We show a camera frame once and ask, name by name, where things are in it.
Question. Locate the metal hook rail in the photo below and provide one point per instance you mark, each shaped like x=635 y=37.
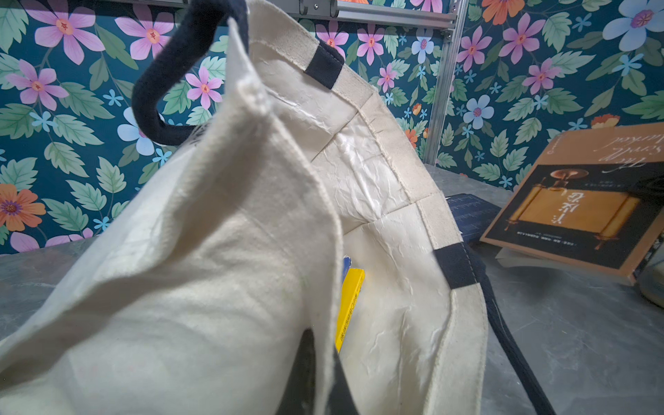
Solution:
x=367 y=14

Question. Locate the blue Little Prince book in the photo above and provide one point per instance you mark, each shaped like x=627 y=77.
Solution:
x=473 y=215

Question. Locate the cream canvas tote bag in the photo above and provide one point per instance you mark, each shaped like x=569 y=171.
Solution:
x=217 y=290

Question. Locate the blue green spine book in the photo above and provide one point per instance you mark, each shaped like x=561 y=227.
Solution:
x=346 y=265

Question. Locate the beige sponge block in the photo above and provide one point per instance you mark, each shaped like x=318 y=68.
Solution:
x=651 y=283

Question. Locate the yellow spine book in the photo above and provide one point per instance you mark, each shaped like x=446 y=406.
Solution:
x=351 y=289

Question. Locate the brown black scroll cover book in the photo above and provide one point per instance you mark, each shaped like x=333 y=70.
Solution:
x=593 y=201

